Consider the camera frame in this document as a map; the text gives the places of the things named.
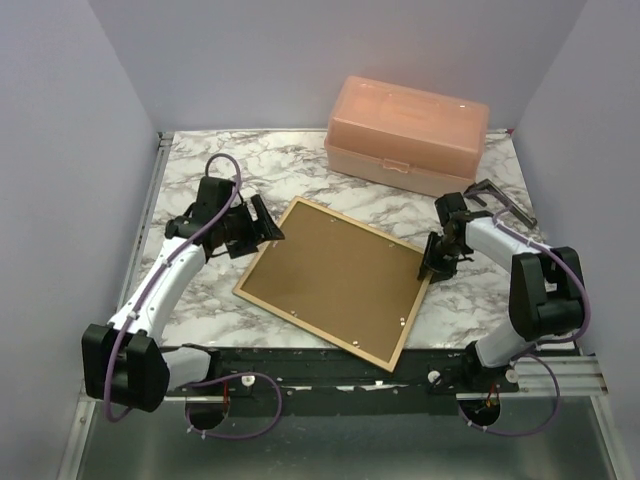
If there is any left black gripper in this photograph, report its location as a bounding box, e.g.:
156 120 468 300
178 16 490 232
221 196 285 259

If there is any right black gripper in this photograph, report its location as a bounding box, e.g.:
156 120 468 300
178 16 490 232
420 231 465 284

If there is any brown frame backing board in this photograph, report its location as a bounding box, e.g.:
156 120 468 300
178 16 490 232
239 200 426 364

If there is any green and wood picture frame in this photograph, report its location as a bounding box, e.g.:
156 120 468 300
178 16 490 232
232 195 434 374

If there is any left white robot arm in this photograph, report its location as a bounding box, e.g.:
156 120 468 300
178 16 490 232
81 176 284 412

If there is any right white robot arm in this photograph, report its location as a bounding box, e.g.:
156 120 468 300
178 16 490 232
418 193 591 392

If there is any black metal clamp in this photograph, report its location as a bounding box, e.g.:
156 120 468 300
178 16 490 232
463 179 538 229

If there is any orange translucent plastic box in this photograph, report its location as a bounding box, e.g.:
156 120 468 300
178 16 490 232
324 76 489 197

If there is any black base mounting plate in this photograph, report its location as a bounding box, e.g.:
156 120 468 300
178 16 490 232
167 348 518 416

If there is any aluminium rail frame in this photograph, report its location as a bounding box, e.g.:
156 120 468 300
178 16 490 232
54 130 614 480

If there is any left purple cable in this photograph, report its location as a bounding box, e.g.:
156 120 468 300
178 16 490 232
102 153 284 442

